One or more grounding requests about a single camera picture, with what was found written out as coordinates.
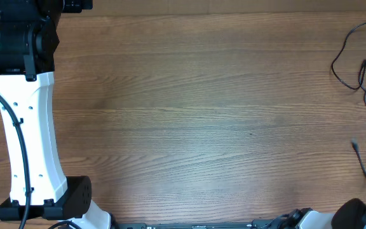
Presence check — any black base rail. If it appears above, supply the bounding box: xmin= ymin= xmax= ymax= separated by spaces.
xmin=116 ymin=219 xmax=282 ymax=229

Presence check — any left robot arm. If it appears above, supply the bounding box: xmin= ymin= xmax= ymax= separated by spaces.
xmin=0 ymin=0 xmax=116 ymax=229

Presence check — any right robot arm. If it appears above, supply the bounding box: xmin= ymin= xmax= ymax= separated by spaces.
xmin=274 ymin=198 xmax=366 ymax=229

